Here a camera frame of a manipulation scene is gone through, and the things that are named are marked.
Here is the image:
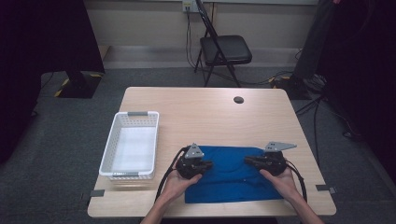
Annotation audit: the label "black folding chair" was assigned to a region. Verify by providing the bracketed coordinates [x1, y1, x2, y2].
[193, 0, 253, 88]

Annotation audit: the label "grey covered stand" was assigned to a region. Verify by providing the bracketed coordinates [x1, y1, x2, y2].
[292, 0, 335, 80]

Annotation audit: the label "coiled cable bundle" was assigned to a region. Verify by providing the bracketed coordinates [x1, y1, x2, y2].
[303, 73, 328, 94]

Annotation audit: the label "black stand base yellow tape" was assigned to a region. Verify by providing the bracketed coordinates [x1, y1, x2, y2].
[54, 70, 104, 100]
[269, 74, 312, 101]

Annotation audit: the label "white wall socket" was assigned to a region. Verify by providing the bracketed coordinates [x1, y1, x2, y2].
[181, 0, 197, 13]

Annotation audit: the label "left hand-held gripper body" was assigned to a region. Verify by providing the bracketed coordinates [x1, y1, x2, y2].
[175, 142, 206, 180]

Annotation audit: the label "black wall socket cables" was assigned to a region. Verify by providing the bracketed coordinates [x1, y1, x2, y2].
[185, 8, 206, 71]

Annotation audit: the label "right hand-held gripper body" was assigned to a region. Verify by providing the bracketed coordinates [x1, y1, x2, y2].
[259, 141, 298, 177]

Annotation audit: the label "dark curtain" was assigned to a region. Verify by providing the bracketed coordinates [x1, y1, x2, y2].
[0, 0, 106, 164]
[316, 0, 396, 185]

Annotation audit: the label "blue t-shirt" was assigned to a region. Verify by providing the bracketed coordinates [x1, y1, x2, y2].
[184, 145, 284, 204]

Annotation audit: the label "black floor cable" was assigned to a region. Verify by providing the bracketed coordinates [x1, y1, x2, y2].
[294, 92, 363, 166]

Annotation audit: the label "person's right hand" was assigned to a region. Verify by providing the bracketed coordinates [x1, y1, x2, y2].
[259, 167, 301, 203]

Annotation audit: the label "white plastic basket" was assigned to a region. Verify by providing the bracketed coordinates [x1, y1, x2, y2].
[98, 110, 160, 181]

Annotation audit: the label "person's left hand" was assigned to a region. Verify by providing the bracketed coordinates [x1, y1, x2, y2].
[161, 169, 204, 203]

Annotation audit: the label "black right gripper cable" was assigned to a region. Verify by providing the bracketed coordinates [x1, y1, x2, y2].
[284, 160, 308, 203]

